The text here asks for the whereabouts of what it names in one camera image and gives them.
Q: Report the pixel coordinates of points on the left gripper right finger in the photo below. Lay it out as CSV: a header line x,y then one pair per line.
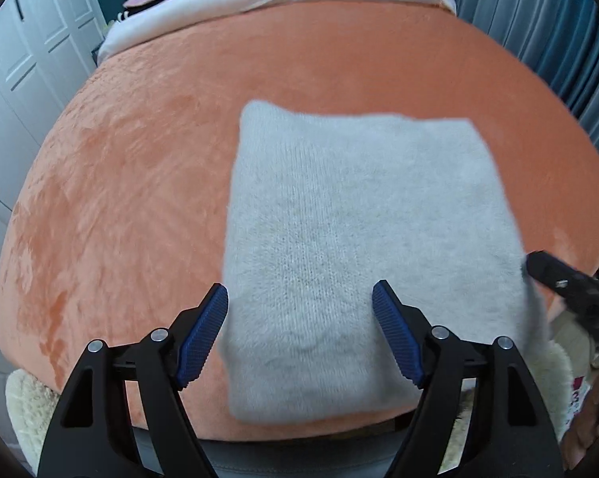
x,y
510,433

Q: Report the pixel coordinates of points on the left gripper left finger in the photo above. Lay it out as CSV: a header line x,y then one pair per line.
x,y
91,432

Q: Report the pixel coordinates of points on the light grey knit sweater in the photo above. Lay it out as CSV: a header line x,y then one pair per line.
x,y
324,207

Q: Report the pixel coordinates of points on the person's right hand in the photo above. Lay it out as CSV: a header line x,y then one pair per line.
x,y
584,429

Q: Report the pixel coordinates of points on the cream fluffy rug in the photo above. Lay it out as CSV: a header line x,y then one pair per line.
x,y
30,404

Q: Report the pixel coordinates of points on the orange plush bed blanket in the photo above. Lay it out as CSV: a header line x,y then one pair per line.
x,y
122,220

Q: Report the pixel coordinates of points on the blue grey curtain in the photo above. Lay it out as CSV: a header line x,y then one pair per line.
x,y
557,39

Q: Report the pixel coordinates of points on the white panelled wardrobe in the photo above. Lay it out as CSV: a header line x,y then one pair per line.
x,y
46,55

